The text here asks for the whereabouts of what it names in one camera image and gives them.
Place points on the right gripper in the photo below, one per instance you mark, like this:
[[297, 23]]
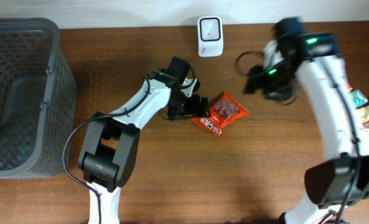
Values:
[[256, 79]]

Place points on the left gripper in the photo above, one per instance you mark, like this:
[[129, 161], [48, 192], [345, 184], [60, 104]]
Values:
[[195, 106]]

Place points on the red Hacks candy bag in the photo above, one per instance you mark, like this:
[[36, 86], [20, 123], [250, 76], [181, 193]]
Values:
[[225, 111]]

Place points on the green tissue packet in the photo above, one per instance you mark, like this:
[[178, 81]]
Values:
[[358, 98]]

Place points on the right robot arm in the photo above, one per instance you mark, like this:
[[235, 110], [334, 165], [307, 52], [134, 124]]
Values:
[[315, 62]]

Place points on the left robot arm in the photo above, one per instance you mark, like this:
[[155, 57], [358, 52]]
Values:
[[108, 155]]

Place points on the white barcode scanner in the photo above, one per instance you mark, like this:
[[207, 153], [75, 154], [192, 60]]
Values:
[[210, 36]]

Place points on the grey plastic mesh basket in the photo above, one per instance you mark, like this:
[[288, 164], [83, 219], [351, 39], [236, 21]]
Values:
[[38, 93]]

